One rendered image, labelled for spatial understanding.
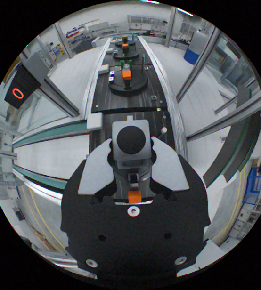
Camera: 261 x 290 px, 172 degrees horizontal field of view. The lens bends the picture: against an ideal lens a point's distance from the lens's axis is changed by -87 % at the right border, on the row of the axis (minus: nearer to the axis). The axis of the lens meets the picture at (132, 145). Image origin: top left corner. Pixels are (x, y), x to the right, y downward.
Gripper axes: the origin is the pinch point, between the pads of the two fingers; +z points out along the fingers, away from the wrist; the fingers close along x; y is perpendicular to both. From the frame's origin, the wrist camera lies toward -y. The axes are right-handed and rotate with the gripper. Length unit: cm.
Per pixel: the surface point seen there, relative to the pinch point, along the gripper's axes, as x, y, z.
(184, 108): 25.9, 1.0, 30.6
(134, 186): 0.0, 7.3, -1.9
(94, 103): -11.2, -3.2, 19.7
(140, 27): 102, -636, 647
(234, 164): 33.2, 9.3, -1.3
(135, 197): 0.1, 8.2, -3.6
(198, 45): 55, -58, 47
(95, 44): -34, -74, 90
